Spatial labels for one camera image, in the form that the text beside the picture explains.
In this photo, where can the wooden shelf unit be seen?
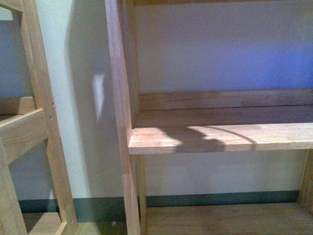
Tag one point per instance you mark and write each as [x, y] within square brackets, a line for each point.
[196, 122]

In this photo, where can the wooden chair frame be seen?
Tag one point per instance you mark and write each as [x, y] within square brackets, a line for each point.
[26, 122]

